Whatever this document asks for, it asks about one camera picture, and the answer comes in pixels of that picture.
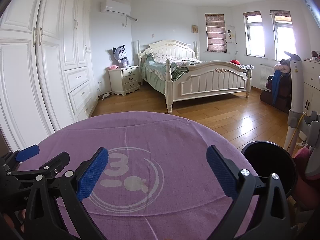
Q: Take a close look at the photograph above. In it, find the black trash bin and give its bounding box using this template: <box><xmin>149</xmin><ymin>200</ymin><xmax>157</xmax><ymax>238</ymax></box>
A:
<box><xmin>240</xmin><ymin>141</ymin><xmax>298</xmax><ymax>198</ymax></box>

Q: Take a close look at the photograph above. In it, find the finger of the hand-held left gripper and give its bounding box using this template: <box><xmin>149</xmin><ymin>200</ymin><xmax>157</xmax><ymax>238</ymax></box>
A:
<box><xmin>7</xmin><ymin>151</ymin><xmax>70</xmax><ymax>188</ymax></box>
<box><xmin>0</xmin><ymin>144</ymin><xmax>40</xmax><ymax>172</ymax></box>

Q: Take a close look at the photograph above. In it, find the wall poster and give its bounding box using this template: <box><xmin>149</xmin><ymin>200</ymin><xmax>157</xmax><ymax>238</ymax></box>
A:
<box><xmin>226</xmin><ymin>26</ymin><xmax>237</xmax><ymax>44</ymax></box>

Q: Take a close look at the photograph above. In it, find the white radiator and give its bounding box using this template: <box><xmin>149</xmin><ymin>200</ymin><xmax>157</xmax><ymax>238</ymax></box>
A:
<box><xmin>259</xmin><ymin>64</ymin><xmax>275</xmax><ymax>90</ymax></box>

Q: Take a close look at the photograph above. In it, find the purple tablecloth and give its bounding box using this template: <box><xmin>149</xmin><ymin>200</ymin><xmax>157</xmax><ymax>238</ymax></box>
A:
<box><xmin>16</xmin><ymin>110</ymin><xmax>260</xmax><ymax>240</ymax></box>

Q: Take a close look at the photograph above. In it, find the purple plush toy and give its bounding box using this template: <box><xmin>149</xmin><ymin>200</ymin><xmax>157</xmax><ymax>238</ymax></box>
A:
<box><xmin>112</xmin><ymin>45</ymin><xmax>130</xmax><ymax>68</ymax></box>

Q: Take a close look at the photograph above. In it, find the white wardrobe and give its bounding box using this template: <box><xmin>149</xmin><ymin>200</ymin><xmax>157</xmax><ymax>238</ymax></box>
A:
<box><xmin>0</xmin><ymin>0</ymin><xmax>99</xmax><ymax>153</ymax></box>

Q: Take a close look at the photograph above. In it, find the patterned roman blind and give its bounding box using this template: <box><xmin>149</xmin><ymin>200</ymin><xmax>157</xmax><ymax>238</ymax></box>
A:
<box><xmin>205</xmin><ymin>14</ymin><xmax>227</xmax><ymax>53</ymax></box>

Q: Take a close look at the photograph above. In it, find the dark red armchair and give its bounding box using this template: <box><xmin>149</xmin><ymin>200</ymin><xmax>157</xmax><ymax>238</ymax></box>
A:
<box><xmin>260</xmin><ymin>59</ymin><xmax>293</xmax><ymax>113</ymax></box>

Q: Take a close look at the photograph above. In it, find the floral quilt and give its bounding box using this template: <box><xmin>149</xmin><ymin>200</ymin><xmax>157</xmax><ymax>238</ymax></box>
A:
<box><xmin>150</xmin><ymin>52</ymin><xmax>203</xmax><ymax>67</ymax></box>

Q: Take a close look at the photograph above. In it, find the cream wooden bed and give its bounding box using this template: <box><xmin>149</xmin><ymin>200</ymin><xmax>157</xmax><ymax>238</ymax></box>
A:
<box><xmin>137</xmin><ymin>39</ymin><xmax>252</xmax><ymax>114</ymax></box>

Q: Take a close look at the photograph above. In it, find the green bedspread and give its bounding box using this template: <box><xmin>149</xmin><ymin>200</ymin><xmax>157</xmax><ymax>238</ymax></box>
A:
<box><xmin>140</xmin><ymin>55</ymin><xmax>189</xmax><ymax>95</ymax></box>

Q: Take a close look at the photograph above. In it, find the pink seat cushion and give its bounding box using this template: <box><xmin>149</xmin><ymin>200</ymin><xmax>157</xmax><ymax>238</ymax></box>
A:
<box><xmin>294</xmin><ymin>146</ymin><xmax>320</xmax><ymax>210</ymax></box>

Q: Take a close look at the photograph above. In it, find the white air conditioner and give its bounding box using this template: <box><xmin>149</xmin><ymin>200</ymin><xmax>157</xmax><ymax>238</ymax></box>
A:
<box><xmin>100</xmin><ymin>0</ymin><xmax>132</xmax><ymax>15</ymax></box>

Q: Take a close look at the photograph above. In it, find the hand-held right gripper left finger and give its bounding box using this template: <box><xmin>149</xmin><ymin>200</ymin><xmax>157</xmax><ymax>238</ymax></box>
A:
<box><xmin>24</xmin><ymin>147</ymin><xmax>110</xmax><ymax>240</ymax></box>

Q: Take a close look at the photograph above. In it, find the white framed window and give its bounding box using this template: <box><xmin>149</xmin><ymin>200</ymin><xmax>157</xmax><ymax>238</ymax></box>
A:
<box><xmin>269</xmin><ymin>10</ymin><xmax>295</xmax><ymax>62</ymax></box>
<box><xmin>243</xmin><ymin>11</ymin><xmax>265</xmax><ymax>57</ymax></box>

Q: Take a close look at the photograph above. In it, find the blue cloth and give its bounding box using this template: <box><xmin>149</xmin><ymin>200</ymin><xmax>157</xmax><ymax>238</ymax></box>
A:
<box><xmin>272</xmin><ymin>70</ymin><xmax>283</xmax><ymax>105</ymax></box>

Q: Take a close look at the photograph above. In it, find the white dresser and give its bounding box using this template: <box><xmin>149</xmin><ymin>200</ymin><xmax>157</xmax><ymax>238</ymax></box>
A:
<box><xmin>301</xmin><ymin>57</ymin><xmax>320</xmax><ymax>120</ymax></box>

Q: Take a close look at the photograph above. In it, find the cream nightstand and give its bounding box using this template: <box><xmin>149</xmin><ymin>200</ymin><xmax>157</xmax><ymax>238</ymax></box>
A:
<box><xmin>108</xmin><ymin>65</ymin><xmax>140</xmax><ymax>96</ymax></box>

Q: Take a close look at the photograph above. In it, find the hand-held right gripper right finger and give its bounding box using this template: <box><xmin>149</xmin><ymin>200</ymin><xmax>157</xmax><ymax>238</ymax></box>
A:
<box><xmin>206</xmin><ymin>145</ymin><xmax>292</xmax><ymax>240</ymax></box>

